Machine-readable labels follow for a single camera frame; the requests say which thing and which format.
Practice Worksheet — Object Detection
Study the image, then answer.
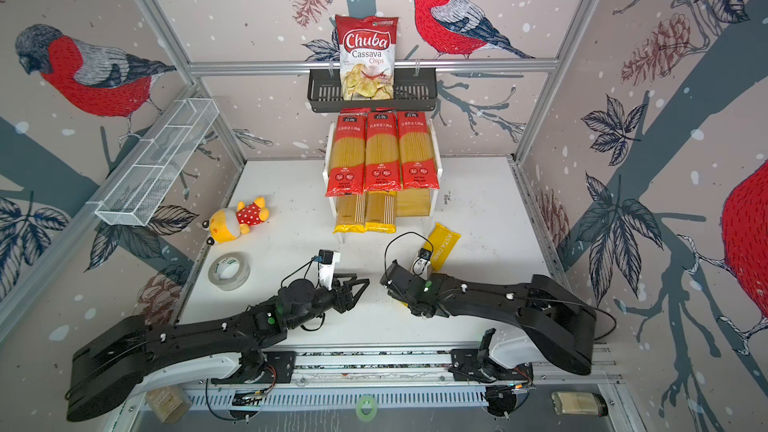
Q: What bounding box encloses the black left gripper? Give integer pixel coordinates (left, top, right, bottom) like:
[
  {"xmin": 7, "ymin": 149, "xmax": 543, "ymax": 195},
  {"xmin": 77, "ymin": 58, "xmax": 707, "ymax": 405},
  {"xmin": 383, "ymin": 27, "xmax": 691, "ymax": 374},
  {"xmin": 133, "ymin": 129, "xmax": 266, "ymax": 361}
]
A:
[{"xmin": 289, "ymin": 272, "xmax": 370, "ymax": 331}]

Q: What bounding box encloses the yellow spaghetti bag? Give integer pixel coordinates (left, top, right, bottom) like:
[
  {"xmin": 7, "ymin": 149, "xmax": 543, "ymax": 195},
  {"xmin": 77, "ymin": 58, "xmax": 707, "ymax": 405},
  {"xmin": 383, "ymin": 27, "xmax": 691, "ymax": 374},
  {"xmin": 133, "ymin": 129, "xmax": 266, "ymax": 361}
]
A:
[
  {"xmin": 364, "ymin": 192, "xmax": 396, "ymax": 234},
  {"xmin": 333, "ymin": 194, "xmax": 366, "ymax": 233},
  {"xmin": 425, "ymin": 223, "xmax": 461, "ymax": 272}
]

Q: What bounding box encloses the red spaghetti bag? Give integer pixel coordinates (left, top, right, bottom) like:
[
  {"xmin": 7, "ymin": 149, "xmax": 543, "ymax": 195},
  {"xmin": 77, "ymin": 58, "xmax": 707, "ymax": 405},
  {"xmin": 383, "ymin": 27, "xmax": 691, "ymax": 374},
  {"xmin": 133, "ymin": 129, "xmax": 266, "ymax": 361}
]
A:
[
  {"xmin": 326, "ymin": 108, "xmax": 370, "ymax": 197},
  {"xmin": 397, "ymin": 111, "xmax": 439, "ymax": 189},
  {"xmin": 364, "ymin": 112, "xmax": 401, "ymax": 192}
]

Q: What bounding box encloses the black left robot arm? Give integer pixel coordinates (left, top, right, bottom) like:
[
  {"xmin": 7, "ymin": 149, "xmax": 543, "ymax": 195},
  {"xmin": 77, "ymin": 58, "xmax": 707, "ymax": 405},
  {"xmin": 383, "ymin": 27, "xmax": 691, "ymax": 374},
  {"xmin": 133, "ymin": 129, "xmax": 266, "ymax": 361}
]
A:
[{"xmin": 65, "ymin": 274, "xmax": 370, "ymax": 422}]

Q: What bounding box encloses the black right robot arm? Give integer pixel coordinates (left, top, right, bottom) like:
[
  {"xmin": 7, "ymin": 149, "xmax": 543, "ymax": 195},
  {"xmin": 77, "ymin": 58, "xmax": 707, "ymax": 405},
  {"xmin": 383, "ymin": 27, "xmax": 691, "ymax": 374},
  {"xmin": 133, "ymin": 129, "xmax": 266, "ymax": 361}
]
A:
[{"xmin": 380, "ymin": 262, "xmax": 607, "ymax": 384}]

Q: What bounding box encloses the wooden two-tier shelf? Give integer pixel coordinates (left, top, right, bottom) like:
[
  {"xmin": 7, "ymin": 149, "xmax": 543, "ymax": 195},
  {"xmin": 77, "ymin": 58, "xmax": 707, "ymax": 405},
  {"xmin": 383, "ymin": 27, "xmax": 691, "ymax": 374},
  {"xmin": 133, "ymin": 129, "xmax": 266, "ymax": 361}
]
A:
[{"xmin": 322, "ymin": 119, "xmax": 443, "ymax": 230}]

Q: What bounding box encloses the clear tape roll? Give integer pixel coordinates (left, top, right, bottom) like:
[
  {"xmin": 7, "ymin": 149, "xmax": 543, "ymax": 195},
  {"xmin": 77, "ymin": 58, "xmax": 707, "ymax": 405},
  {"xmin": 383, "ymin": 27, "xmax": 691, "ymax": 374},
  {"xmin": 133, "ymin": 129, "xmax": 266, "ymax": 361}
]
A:
[{"xmin": 208, "ymin": 253, "xmax": 250, "ymax": 292}]

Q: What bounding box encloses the yellow plush toy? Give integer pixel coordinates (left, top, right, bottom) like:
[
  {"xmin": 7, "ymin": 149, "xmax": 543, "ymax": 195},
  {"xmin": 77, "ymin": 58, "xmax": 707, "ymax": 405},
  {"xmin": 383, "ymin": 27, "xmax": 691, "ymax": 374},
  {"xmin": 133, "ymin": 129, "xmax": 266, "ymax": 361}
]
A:
[{"xmin": 202, "ymin": 196, "xmax": 270, "ymax": 246}]

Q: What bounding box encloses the glass jar left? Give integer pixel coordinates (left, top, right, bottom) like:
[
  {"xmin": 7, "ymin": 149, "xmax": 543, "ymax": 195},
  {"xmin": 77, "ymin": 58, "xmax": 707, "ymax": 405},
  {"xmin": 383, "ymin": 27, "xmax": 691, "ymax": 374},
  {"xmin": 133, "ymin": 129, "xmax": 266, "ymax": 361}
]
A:
[{"xmin": 145, "ymin": 386, "xmax": 191, "ymax": 424}]

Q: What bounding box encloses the glass jar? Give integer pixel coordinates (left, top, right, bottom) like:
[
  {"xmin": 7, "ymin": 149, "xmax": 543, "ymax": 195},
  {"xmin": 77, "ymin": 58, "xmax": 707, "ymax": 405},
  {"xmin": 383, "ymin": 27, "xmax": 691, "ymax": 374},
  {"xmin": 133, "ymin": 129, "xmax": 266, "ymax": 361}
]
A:
[
  {"xmin": 145, "ymin": 386, "xmax": 191, "ymax": 424},
  {"xmin": 551, "ymin": 391, "xmax": 609, "ymax": 417}
]

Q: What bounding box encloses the glass jar right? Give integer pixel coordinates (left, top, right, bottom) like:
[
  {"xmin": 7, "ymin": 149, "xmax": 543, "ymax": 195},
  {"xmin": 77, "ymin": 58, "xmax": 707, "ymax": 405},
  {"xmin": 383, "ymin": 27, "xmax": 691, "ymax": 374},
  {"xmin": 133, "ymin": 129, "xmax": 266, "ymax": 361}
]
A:
[{"xmin": 551, "ymin": 391, "xmax": 609, "ymax": 417}]

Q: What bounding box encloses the Chuba cassava chips bag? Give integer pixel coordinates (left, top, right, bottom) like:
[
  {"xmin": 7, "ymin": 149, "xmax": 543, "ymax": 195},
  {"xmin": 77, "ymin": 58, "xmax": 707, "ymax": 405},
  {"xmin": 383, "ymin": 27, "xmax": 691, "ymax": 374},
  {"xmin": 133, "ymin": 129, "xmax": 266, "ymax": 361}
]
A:
[{"xmin": 335, "ymin": 15, "xmax": 398, "ymax": 101}]

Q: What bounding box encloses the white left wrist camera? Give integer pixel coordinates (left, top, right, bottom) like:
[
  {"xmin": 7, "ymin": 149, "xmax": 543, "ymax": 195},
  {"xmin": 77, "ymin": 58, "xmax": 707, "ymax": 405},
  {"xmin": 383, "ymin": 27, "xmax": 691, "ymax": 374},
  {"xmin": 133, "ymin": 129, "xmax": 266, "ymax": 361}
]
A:
[{"xmin": 317, "ymin": 249, "xmax": 341, "ymax": 290}]

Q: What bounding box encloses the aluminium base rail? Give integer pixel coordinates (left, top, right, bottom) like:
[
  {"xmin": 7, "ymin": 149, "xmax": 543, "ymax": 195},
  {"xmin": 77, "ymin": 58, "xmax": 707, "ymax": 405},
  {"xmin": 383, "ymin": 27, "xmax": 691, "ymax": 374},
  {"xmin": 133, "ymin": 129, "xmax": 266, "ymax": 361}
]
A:
[{"xmin": 177, "ymin": 348, "xmax": 621, "ymax": 415}]

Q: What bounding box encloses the green tape ring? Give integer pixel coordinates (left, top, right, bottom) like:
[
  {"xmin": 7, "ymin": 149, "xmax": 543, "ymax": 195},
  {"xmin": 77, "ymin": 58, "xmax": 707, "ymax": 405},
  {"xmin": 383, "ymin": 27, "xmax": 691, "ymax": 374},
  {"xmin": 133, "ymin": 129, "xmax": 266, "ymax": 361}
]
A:
[{"xmin": 355, "ymin": 395, "xmax": 379, "ymax": 423}]

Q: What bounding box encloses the black hanging wire basket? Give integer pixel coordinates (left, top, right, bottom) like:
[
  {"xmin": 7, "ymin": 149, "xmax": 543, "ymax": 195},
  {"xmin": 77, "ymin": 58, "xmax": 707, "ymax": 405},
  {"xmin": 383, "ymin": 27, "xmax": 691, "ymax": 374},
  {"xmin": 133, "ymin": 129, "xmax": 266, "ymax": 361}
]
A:
[{"xmin": 307, "ymin": 68, "xmax": 438, "ymax": 113}]

